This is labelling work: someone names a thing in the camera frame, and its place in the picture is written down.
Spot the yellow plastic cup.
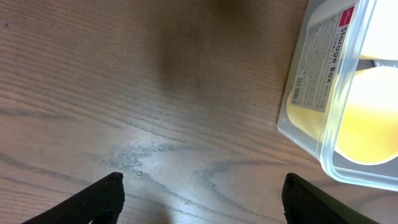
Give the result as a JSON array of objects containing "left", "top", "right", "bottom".
[{"left": 278, "top": 67, "right": 397, "bottom": 166}]

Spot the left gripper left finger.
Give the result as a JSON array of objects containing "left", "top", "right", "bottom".
[{"left": 23, "top": 172, "right": 125, "bottom": 224}]

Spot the grey plastic cup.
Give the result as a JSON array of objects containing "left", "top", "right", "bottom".
[{"left": 374, "top": 60, "right": 398, "bottom": 68}]

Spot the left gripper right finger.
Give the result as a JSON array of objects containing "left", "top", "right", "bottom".
[{"left": 282, "top": 173, "right": 377, "bottom": 224}]

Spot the clear plastic storage box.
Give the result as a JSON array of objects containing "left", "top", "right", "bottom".
[{"left": 277, "top": 0, "right": 397, "bottom": 191}]

